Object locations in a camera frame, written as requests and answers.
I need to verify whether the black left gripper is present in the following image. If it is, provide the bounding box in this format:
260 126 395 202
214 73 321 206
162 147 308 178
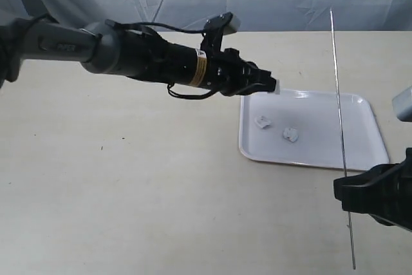
207 48 276 97

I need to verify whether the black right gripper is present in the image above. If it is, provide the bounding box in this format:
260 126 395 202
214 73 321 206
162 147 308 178
333 147 411 230

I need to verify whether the white marshmallow piece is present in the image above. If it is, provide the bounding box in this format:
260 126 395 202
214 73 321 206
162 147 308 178
270 79 281 95
283 128 299 143
254 115 272 129

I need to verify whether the white marshmallow piece top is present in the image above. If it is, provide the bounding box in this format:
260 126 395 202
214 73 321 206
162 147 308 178
254 115 272 129

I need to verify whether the white marshmallow piece bottom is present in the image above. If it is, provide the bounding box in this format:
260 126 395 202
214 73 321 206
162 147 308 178
283 128 299 143

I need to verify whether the thin metal skewer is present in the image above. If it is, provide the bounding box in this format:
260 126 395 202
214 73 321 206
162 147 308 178
329 7 357 270

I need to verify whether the left robot arm black grey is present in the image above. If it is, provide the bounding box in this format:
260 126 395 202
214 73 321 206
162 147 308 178
1 12 280 99

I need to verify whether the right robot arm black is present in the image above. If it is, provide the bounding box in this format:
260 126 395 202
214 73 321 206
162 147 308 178
333 147 411 231

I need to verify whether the white plastic tray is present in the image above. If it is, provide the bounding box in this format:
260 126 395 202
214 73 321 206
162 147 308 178
239 89 389 171

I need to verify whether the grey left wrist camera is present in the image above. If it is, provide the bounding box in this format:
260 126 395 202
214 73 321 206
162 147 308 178
203 12 241 35

